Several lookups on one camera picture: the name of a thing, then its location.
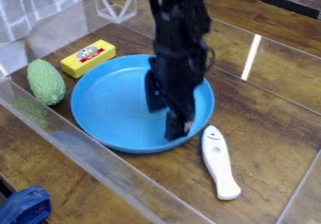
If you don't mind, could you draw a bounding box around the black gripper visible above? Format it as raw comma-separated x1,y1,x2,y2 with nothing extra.
145,43,216,142

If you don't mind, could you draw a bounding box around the blue round tray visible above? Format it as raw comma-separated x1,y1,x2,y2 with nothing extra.
70,54,216,154

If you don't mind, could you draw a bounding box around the white toy fish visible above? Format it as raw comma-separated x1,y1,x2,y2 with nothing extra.
203,126,241,201

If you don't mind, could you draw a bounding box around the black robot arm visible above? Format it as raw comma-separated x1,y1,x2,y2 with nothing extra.
145,0,215,141

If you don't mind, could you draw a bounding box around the clear acrylic barrier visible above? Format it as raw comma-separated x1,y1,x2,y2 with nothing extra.
0,0,321,224

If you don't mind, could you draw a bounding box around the yellow rectangular block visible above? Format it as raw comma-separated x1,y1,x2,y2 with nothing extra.
61,39,117,79

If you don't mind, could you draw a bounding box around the green bumpy toy gourd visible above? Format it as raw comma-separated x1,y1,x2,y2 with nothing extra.
29,59,66,106

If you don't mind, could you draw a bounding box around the blue clamp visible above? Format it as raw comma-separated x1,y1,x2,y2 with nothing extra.
0,186,51,224

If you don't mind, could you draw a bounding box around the white checkered curtain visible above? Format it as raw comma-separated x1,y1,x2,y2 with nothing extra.
0,0,86,44

